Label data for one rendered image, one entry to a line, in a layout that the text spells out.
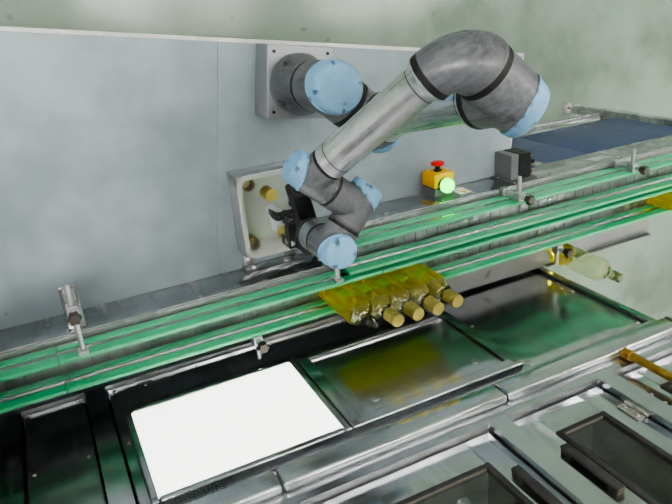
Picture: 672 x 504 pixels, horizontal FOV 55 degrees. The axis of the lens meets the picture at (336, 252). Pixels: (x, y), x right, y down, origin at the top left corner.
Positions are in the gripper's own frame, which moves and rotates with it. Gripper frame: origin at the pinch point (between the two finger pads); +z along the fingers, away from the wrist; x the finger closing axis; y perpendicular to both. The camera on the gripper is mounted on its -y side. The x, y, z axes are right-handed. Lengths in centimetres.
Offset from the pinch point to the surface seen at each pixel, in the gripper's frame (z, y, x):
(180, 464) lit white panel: -35, 40, -39
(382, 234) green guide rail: -6.6, 11.7, 25.7
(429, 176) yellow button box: 8, 3, 51
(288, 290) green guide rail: -4.1, 22.3, -1.3
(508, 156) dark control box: 6, 1, 78
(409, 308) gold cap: -25.9, 24.5, 21.8
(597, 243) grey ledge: 0, 35, 114
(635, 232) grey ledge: 0, 35, 132
